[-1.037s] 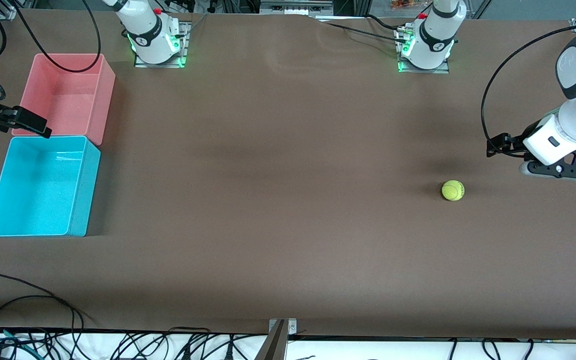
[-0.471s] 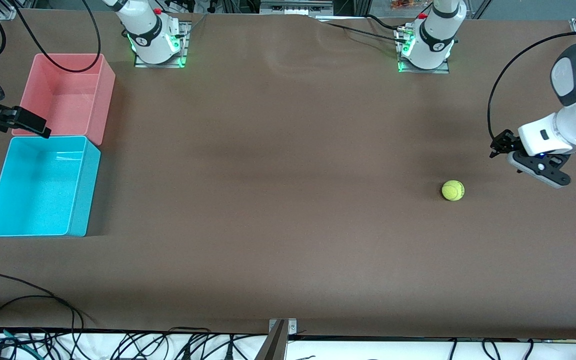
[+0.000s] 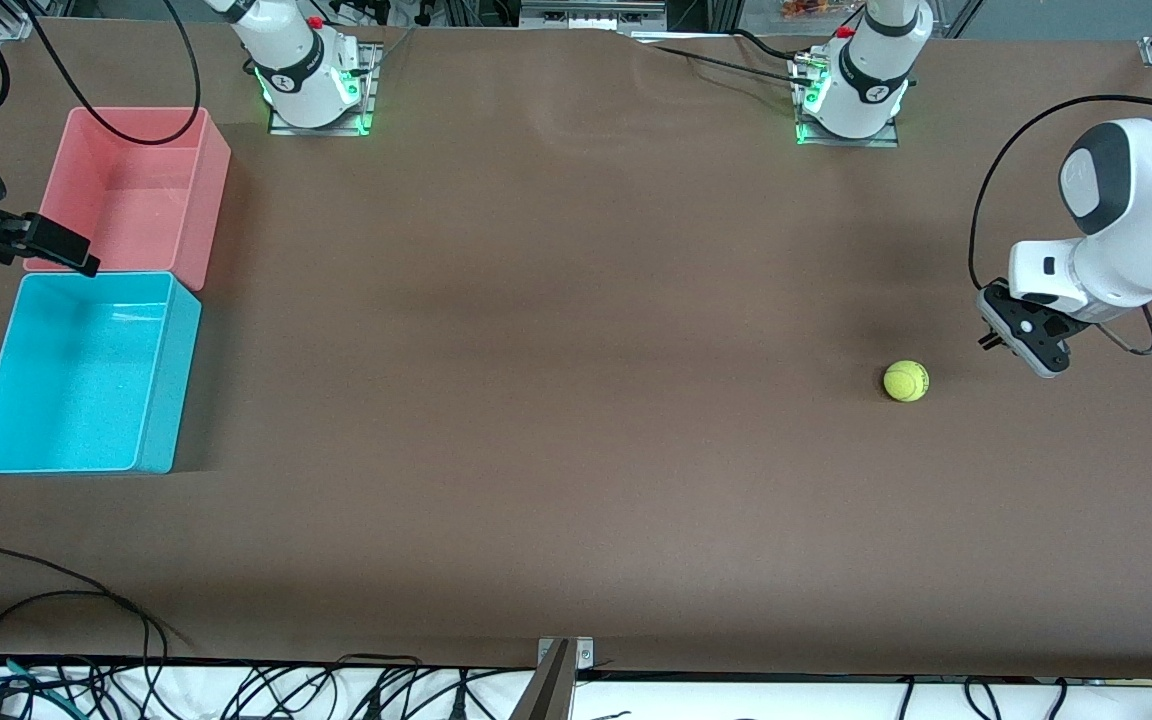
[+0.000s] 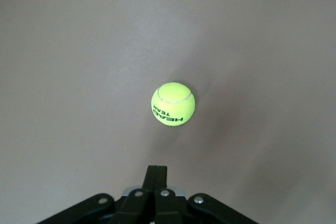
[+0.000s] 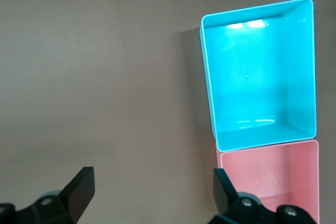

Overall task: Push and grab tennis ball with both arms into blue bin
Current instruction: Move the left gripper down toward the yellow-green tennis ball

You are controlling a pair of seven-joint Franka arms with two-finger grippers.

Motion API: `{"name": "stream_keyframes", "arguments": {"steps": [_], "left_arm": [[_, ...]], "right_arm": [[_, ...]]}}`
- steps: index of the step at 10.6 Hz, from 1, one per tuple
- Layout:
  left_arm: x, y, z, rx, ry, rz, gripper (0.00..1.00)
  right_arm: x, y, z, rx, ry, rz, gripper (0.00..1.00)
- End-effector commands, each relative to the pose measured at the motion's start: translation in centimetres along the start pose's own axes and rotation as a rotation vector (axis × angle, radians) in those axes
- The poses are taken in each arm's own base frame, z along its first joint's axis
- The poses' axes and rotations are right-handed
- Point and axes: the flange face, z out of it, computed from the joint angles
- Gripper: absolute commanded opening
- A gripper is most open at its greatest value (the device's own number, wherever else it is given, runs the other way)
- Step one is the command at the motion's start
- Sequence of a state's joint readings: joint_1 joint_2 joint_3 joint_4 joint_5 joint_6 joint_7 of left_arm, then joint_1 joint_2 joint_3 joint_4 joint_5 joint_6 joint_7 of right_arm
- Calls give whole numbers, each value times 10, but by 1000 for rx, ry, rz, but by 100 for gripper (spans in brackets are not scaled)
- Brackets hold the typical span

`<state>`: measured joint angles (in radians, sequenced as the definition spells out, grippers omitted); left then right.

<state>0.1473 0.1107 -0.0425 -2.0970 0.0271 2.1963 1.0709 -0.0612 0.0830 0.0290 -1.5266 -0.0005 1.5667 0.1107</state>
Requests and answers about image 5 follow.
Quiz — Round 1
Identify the blue plastic bin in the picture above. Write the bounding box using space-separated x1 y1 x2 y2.
199 0 317 153

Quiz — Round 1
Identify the pink plastic bin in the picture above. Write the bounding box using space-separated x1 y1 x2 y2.
215 140 320 224

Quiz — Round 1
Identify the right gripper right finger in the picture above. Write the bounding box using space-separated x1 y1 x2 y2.
209 168 318 224

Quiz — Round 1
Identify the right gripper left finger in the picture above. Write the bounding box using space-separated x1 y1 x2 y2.
0 166 95 224

